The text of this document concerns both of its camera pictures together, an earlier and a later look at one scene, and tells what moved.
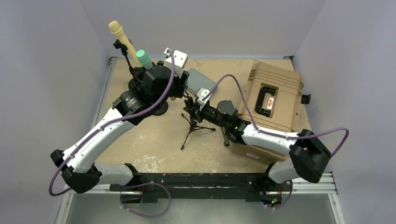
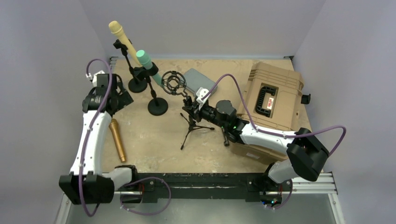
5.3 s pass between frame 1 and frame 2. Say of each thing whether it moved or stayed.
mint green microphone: stayed
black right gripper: stayed
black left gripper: moved
